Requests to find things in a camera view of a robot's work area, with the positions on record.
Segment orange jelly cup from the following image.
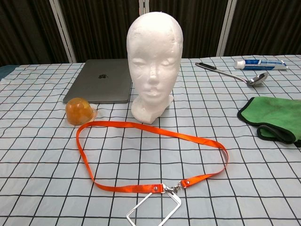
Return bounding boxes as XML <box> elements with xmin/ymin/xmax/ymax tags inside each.
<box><xmin>65</xmin><ymin>97</ymin><xmax>99</xmax><ymax>126</ymax></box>

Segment steel ladle with black handle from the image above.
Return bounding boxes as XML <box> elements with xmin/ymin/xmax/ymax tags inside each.
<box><xmin>195</xmin><ymin>62</ymin><xmax>270</xmax><ymax>87</ymax></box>

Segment white and blue toothpaste tube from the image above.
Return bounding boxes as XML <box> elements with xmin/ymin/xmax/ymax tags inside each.
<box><xmin>234</xmin><ymin>59</ymin><xmax>289</xmax><ymax>71</ymax></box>

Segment white foam mannequin head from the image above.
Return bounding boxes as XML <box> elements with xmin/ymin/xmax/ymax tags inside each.
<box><xmin>126</xmin><ymin>11</ymin><xmax>184</xmax><ymax>125</ymax></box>

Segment grey laptop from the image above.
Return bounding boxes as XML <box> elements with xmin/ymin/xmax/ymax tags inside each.
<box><xmin>63</xmin><ymin>58</ymin><xmax>133</xmax><ymax>104</ymax></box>

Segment green cloth with black edge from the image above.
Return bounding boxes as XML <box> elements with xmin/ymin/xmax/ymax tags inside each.
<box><xmin>237</xmin><ymin>96</ymin><xmax>301</xmax><ymax>148</ymax></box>

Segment orange lanyard with metal clip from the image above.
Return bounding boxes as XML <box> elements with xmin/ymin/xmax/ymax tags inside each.
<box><xmin>76</xmin><ymin>121</ymin><xmax>229</xmax><ymax>195</ymax></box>

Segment clear white-edged badge holder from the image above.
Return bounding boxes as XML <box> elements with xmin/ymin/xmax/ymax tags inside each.
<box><xmin>126</xmin><ymin>191</ymin><xmax>182</xmax><ymax>226</ymax></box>

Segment black folding screen white frames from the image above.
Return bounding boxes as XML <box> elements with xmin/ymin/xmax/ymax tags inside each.
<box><xmin>0</xmin><ymin>0</ymin><xmax>301</xmax><ymax>68</ymax></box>

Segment white checked tablecloth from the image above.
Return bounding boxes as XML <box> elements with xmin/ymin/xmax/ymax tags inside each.
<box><xmin>0</xmin><ymin>55</ymin><xmax>301</xmax><ymax>226</ymax></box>

